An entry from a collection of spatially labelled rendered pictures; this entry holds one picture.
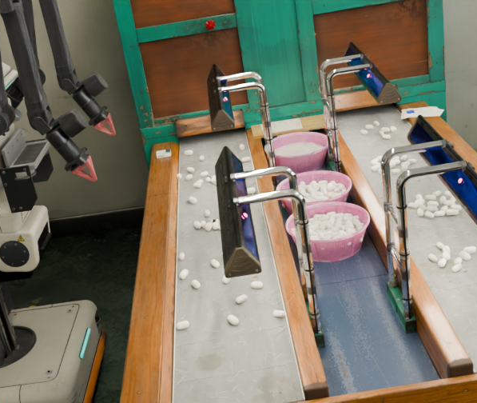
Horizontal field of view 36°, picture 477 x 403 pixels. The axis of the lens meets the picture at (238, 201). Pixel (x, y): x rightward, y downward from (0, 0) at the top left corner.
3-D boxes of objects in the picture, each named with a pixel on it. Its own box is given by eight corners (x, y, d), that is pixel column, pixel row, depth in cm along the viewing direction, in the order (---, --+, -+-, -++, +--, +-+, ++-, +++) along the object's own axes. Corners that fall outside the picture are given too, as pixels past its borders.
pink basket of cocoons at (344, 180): (302, 235, 249) (299, 209, 245) (266, 209, 272) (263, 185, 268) (368, 211, 258) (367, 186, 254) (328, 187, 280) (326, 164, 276)
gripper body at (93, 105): (109, 108, 275) (95, 93, 272) (105, 117, 266) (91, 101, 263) (95, 118, 277) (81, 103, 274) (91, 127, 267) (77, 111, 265)
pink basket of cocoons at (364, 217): (294, 273, 227) (291, 246, 223) (284, 234, 251) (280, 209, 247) (380, 259, 227) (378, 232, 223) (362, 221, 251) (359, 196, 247)
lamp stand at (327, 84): (336, 187, 280) (325, 72, 261) (327, 167, 298) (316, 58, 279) (386, 179, 279) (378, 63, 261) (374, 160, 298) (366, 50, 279)
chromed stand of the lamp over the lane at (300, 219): (252, 358, 191) (226, 203, 173) (247, 316, 210) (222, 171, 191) (325, 347, 191) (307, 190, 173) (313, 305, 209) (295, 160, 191)
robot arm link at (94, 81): (63, 76, 269) (59, 82, 261) (87, 57, 266) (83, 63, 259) (85, 101, 273) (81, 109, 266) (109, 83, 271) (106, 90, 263)
